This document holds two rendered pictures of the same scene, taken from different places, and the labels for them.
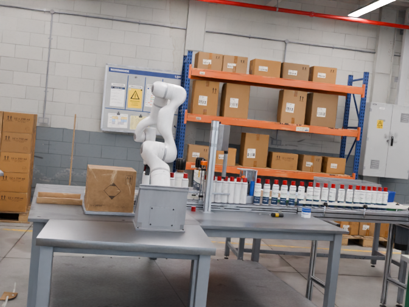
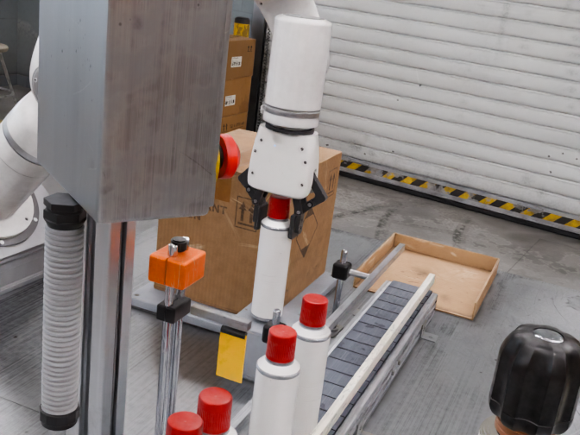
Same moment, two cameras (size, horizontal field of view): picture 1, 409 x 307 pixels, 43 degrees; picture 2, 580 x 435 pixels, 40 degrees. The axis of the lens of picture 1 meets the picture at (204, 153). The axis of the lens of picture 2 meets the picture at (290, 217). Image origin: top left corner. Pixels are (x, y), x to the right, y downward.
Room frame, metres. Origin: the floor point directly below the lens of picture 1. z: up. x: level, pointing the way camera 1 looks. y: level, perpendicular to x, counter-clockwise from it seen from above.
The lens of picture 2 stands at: (4.35, -0.52, 1.50)
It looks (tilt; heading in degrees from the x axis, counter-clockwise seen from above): 19 degrees down; 127
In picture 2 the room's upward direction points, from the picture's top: 7 degrees clockwise
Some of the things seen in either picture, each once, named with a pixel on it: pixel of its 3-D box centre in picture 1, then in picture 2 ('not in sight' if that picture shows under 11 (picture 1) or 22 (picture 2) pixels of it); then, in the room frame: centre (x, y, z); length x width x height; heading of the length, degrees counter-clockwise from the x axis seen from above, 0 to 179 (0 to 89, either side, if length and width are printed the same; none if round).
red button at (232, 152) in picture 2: not in sight; (218, 156); (3.91, -0.06, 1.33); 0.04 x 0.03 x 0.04; 162
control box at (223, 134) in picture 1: (219, 137); (127, 78); (3.85, -0.10, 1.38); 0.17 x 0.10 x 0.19; 162
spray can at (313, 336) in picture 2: (170, 186); (305, 369); (3.84, 0.23, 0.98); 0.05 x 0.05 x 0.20
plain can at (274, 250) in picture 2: (145, 180); (273, 256); (3.63, 0.39, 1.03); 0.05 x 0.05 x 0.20
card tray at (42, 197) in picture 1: (59, 198); (429, 272); (3.61, 0.98, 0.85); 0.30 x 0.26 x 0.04; 106
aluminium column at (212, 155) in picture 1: (210, 166); (102, 274); (3.77, -0.06, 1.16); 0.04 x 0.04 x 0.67; 16
